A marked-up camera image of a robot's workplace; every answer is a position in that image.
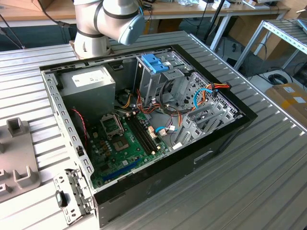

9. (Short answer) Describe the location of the thick black cable with plug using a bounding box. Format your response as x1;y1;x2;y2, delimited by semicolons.
38;0;71;28

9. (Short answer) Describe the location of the grey power supply unit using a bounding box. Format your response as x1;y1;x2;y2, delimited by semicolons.
57;65;116;120

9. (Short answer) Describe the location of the black cable coil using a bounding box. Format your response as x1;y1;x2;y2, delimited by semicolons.
268;73;293;85

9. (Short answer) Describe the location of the grey metal drive cage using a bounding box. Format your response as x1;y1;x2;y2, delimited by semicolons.
134;51;192;108

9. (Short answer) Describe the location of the black tripod pole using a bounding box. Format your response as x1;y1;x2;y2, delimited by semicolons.
203;0;227;41

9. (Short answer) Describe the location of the long blue data wire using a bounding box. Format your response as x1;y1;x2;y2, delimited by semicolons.
192;88;214;111

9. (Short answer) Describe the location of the orange red wire bundle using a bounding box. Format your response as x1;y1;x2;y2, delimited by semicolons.
135;89;166;115

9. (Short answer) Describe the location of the blue expansion slot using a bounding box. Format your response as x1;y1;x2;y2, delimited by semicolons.
103;157;142;182

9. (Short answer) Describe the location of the green motherboard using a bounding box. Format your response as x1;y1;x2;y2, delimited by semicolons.
87;111;170;190

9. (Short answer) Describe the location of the orange red yellow power wire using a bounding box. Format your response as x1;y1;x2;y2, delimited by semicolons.
196;81;231;108

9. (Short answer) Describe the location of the cardboard box with labels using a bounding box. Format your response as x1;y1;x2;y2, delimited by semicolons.
264;83;307;122

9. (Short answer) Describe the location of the yellow wire bundle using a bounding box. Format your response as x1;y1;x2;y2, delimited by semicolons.
118;92;134;109

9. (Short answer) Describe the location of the black RAM slot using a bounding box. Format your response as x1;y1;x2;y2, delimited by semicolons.
134;114;158;151
126;115;149;155
131;115;155;153
129;115;152;154

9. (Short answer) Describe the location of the red black twisted wire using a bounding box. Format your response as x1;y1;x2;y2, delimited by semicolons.
71;108;89;144

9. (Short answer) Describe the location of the wooden top desk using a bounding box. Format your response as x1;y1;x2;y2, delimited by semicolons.
0;0;292;52

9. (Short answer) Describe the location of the black open PC case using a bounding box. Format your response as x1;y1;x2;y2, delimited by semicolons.
39;44;259;228

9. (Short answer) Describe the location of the grey metal disk bay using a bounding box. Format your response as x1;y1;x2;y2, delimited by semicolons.
171;71;243;150

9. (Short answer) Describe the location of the metal socket cover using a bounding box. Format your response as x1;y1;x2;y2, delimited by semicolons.
99;114;125;141

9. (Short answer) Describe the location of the brown square base plate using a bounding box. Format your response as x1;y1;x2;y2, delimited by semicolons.
69;40;113;60

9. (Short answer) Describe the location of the blue wire with white plug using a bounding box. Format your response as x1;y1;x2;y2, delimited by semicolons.
154;126;178;137

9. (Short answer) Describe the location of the white board power connector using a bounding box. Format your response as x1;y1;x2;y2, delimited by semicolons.
147;126;158;140

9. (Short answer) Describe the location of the blue plastic bay latch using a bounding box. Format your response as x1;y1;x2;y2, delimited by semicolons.
141;54;170;74

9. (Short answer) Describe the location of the thin black cable silver plug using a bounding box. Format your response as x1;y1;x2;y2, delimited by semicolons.
0;13;25;49

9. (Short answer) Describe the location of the grey parts rack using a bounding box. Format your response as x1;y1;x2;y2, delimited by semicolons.
0;117;41;204

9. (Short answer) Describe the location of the CPU socket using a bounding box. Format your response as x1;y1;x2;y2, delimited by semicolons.
113;136;131;152

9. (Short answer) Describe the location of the grey expansion bracket clamp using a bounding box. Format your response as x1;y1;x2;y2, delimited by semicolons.
53;168;95;226

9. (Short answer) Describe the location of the black wire bundle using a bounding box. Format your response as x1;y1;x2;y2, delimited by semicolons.
158;79;184;135

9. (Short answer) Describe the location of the wooden box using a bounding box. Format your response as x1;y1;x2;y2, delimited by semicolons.
7;0;48;12

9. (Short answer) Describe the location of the white metal slat rack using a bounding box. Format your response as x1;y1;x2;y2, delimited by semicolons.
234;18;307;71

